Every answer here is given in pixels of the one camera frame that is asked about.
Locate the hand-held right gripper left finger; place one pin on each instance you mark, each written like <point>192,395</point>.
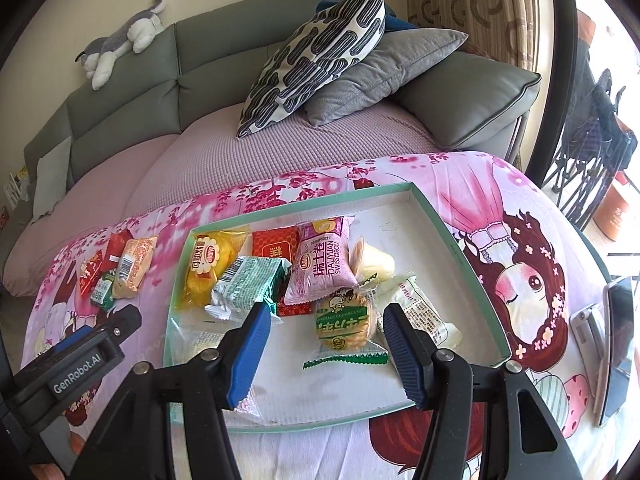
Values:
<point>250,355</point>

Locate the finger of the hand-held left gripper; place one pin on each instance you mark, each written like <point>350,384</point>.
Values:
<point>115,322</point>

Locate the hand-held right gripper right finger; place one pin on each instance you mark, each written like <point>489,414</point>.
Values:
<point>400,350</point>

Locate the clear bread packet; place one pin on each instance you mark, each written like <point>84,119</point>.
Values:
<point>197,342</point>

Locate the green-edged cookie packet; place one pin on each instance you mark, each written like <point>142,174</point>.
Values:
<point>342,322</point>

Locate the mint green wafer packet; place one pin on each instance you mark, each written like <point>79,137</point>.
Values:
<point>245,280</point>

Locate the clear donut packet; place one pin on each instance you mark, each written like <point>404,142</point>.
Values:
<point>375,262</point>

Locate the pink cake roll packet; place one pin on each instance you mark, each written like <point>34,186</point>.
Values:
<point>322,265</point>

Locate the white tray with teal rim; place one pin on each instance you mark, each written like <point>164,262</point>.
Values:
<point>440,240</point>

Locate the green and white snack packet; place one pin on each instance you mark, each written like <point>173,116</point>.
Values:
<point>104,290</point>

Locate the small white snack packet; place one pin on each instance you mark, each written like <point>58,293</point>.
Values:
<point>425,315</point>

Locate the gold snack packet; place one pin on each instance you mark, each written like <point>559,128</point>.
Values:
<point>132,270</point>

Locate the small red snack packet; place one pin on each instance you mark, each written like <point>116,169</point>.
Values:
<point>90,272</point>

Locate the red sausage packet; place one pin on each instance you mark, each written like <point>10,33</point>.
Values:
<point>117,245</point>

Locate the yellow snack packet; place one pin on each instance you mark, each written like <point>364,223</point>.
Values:
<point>205,265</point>

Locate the light grey cushion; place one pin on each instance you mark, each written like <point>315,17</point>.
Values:
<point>50,180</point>

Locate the pink printed blanket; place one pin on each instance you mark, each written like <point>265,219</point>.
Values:
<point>500,200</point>

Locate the silver phone stand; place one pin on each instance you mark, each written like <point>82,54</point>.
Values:
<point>585,327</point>

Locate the pink quilted sofa cover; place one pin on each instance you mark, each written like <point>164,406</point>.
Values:
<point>210,160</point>

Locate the black smartphone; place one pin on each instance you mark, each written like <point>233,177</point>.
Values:
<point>617,345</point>

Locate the orange cardboard box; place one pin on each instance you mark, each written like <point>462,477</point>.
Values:
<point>617,212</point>

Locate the grey pillow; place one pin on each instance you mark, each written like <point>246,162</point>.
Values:
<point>380,75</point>

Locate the black folding chair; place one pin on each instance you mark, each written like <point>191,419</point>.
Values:
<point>590,145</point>

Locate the grey and white plush dog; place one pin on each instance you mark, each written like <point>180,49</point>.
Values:
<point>125,40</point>

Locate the grey sofa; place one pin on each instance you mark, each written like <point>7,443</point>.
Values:
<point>215,50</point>

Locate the black and white patterned pillow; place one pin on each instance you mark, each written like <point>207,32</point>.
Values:
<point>310,60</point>

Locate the blue cloth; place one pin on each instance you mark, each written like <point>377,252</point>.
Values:
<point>397,21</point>

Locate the beige patterned curtain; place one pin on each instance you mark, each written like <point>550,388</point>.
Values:
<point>480,5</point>

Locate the dark door frame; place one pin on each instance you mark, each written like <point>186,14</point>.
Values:
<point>555,60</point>

